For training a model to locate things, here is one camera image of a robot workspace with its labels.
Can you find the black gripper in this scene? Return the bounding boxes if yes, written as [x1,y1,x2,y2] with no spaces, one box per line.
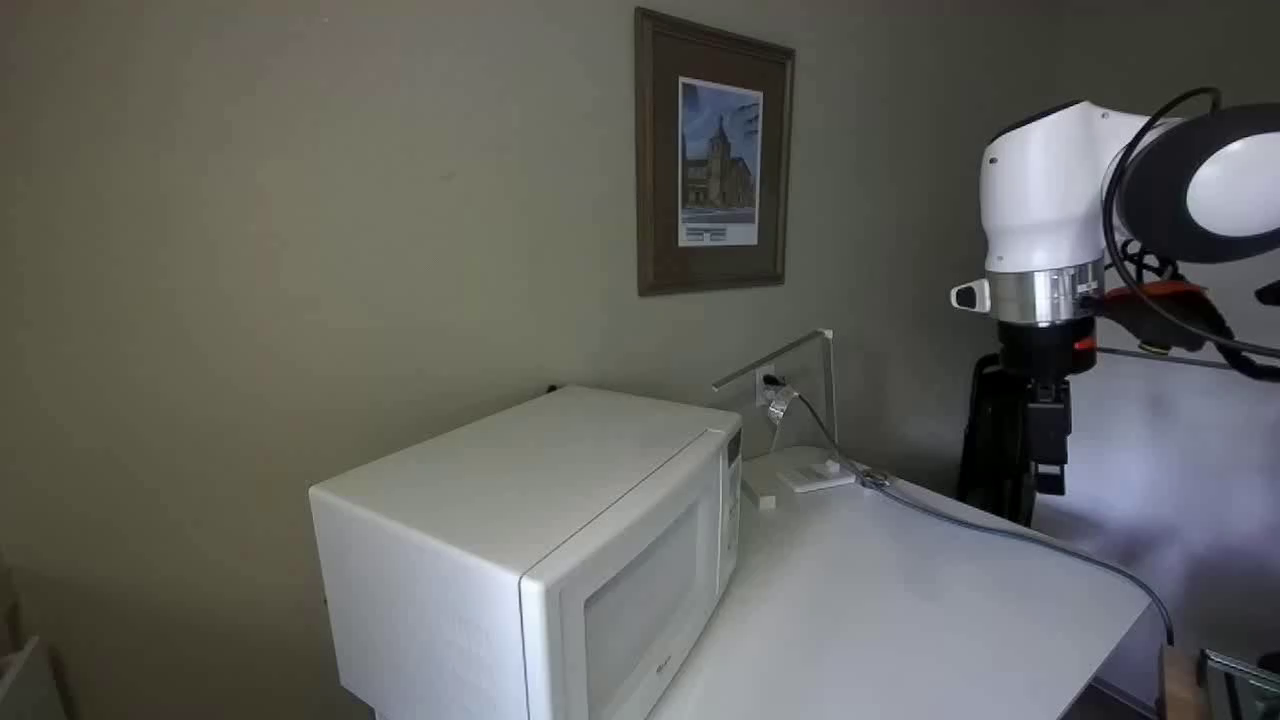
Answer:
[999,321,1094,494]

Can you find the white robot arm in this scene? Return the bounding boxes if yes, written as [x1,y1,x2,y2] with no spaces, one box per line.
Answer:
[948,89,1280,514]

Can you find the white microwave oven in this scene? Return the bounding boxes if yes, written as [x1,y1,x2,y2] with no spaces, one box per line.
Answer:
[308,388,740,720]

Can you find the white refrigerator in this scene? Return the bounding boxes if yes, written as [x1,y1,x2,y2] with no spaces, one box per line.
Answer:
[1036,355,1280,660]

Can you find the white desk lamp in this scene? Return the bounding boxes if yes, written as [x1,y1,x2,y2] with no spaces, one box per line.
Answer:
[713,328,859,511]

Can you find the framed church picture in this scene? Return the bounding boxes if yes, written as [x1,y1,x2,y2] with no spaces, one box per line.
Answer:
[630,6,796,294]

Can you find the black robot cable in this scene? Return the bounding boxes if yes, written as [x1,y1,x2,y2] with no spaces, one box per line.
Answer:
[1094,84,1280,382]

